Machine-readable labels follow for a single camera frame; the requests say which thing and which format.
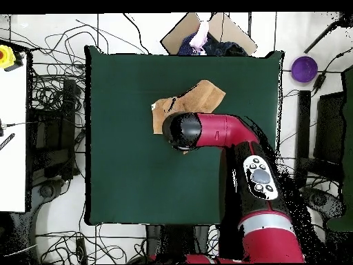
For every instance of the tan terry towel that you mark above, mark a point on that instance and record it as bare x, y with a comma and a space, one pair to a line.
204, 96

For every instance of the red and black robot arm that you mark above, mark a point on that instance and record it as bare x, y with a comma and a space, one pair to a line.
220, 129

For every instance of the black flat panel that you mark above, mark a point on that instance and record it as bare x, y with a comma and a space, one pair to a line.
329, 127

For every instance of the dark green table cloth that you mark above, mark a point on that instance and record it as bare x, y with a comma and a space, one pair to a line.
138, 179

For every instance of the dark blue clothes pile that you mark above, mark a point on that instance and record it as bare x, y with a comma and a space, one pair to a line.
226, 48

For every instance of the pink cloth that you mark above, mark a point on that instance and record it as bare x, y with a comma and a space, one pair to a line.
200, 37

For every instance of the cardboard box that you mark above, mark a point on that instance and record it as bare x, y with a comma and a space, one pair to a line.
179, 33

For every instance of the black equipment stand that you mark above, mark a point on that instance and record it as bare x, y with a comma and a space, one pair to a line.
55, 132

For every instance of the black upright bar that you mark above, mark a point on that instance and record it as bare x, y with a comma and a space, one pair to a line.
302, 132

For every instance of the black power strip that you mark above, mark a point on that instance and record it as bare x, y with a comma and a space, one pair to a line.
81, 249

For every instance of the purple bowl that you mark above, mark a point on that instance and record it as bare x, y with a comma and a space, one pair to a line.
304, 69

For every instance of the black power adapter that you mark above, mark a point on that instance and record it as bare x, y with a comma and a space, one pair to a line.
319, 82

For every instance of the white side table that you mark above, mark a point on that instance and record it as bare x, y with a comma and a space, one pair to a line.
12, 138

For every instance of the green cloth on side table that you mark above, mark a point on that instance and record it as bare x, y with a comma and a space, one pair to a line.
348, 154

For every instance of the black rod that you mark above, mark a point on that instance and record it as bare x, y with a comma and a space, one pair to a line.
320, 38

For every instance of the yellow emergency stop button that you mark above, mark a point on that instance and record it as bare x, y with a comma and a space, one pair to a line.
6, 56

